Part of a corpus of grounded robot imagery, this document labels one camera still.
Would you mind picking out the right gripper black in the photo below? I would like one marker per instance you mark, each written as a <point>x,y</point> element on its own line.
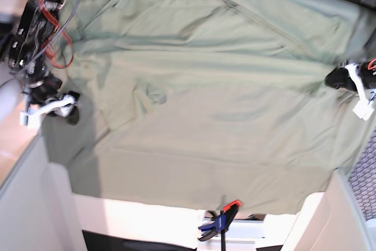
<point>45,86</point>

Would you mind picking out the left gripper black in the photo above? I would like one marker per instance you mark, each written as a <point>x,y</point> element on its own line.
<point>339,78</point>

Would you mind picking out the light green T-shirt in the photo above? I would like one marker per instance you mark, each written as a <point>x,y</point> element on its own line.
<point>224,80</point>

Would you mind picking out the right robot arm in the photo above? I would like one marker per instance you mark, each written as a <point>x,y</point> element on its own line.
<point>27,56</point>

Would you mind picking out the white paper roll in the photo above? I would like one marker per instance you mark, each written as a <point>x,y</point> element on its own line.
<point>12,96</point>

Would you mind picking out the green table cover cloth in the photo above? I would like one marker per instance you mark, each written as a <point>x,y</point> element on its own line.
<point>159,179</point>

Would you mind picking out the blue orange bar clamp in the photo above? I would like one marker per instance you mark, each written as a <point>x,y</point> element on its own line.
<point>220,223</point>

